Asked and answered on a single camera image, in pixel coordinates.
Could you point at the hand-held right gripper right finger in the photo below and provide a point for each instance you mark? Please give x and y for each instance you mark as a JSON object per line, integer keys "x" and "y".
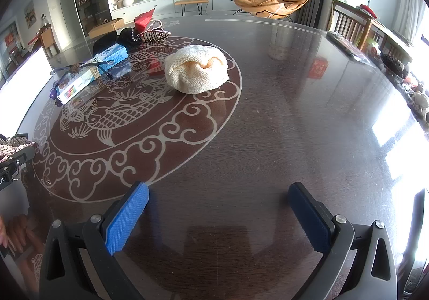
{"x": 310, "y": 219}

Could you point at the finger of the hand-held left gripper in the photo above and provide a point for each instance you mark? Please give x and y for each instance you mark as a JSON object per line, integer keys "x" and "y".
{"x": 20, "y": 157}
{"x": 16, "y": 136}

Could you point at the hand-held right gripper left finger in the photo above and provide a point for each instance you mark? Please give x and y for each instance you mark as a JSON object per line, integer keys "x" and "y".
{"x": 126, "y": 216}

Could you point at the rhinestone bow hair clip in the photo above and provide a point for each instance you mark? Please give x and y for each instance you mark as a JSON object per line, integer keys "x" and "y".
{"x": 15, "y": 146}

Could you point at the white storage box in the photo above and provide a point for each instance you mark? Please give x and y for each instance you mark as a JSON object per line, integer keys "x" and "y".
{"x": 23, "y": 85}

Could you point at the purple cloth item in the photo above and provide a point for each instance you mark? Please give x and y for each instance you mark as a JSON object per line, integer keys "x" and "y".
{"x": 53, "y": 92}

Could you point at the blue and white carton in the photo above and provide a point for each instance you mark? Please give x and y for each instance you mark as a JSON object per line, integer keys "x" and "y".
{"x": 90, "y": 77}

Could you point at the blue framed glasses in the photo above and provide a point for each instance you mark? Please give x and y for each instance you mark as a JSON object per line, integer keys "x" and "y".
{"x": 83, "y": 65}

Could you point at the cream knitted hat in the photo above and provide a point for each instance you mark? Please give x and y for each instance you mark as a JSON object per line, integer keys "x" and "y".
{"x": 196, "y": 68}

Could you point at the dark patterned desktop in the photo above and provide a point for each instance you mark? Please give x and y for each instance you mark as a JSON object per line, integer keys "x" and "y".
{"x": 268, "y": 135}

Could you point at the person's left hand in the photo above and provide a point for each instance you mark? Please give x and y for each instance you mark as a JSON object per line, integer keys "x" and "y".
{"x": 2, "y": 233}

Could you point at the straw twine bundle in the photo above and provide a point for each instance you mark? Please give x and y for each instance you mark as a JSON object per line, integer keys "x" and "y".
{"x": 76, "y": 67}

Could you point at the red door poster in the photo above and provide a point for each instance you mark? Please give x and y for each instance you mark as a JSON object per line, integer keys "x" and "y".
{"x": 8, "y": 39}

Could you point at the small wooden cabinet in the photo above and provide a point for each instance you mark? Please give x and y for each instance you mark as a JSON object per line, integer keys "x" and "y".
{"x": 47, "y": 41}

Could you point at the glass bottle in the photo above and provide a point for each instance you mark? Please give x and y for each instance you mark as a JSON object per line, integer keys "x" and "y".
{"x": 43, "y": 21}

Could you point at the black cloth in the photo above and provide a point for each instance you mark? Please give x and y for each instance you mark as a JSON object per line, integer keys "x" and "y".
{"x": 107, "y": 42}
{"x": 129, "y": 37}

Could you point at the brown cardboard box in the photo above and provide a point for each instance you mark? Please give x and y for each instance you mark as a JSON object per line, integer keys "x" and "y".
{"x": 107, "y": 26}

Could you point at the cluttered tea tray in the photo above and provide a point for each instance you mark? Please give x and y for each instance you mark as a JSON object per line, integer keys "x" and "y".
{"x": 412, "y": 85}

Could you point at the white round vase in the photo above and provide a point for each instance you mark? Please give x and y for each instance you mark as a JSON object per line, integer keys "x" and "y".
{"x": 127, "y": 1}

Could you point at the dark flat packet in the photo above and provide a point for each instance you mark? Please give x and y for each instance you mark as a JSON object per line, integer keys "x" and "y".
{"x": 345, "y": 45}

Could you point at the white television cabinet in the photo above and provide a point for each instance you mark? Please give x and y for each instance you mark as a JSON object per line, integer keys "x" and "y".
{"x": 157, "y": 4}

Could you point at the wooden slatted chair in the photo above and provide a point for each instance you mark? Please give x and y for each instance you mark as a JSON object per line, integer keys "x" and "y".
{"x": 348, "y": 26}

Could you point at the wooden side table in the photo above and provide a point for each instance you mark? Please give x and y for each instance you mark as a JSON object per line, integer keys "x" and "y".
{"x": 382, "y": 26}

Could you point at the red cloth item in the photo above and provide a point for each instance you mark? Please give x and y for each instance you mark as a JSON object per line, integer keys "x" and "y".
{"x": 367, "y": 10}

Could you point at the orange lounge chair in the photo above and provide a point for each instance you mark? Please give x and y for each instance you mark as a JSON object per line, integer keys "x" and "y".
{"x": 268, "y": 3}

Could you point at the wooden bench with metal legs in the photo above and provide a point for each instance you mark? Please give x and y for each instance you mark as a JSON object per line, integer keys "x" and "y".
{"x": 191, "y": 0}

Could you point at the white curtain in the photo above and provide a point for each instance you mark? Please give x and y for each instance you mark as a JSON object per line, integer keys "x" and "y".
{"x": 409, "y": 8}

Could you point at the framed wall painting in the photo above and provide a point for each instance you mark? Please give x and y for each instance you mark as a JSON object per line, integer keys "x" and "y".
{"x": 29, "y": 15}

